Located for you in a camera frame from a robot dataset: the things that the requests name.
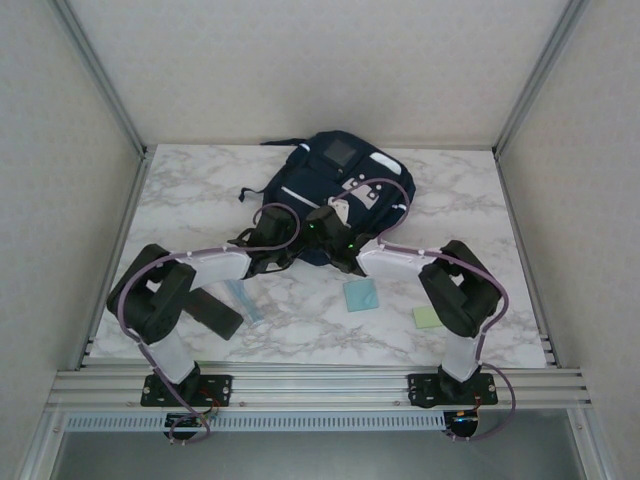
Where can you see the navy blue student backpack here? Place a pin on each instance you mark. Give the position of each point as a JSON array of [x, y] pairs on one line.
[[325, 175]]

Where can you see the blue sticky note pad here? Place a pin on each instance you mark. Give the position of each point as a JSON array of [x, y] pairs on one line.
[[361, 295]]

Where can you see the clear plastic bag with pens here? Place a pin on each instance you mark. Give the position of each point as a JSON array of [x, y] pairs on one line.
[[245, 302]]

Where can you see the black rectangular case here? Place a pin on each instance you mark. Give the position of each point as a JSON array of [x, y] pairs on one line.
[[215, 315]]

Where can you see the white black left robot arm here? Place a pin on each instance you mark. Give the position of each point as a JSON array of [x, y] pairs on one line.
[[155, 305]]

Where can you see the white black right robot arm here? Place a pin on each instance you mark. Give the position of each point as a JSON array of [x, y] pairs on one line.
[[460, 295]]

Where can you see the green sticky note pad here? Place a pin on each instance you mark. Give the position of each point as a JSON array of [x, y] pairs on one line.
[[424, 318]]

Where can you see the small circuit board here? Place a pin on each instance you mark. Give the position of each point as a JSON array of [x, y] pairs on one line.
[[465, 417], [185, 421]]

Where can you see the grey metal panel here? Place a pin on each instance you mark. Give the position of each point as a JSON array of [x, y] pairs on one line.
[[320, 455]]

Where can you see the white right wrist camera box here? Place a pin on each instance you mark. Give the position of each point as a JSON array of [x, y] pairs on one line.
[[341, 209]]

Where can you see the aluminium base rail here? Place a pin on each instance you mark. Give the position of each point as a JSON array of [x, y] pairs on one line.
[[320, 387]]

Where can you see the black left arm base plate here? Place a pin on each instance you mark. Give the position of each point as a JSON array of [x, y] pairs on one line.
[[215, 390]]

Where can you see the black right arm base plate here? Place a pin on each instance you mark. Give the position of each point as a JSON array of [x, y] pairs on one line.
[[425, 390]]

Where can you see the aluminium frame post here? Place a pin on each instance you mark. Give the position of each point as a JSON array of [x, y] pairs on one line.
[[540, 75], [100, 75]]

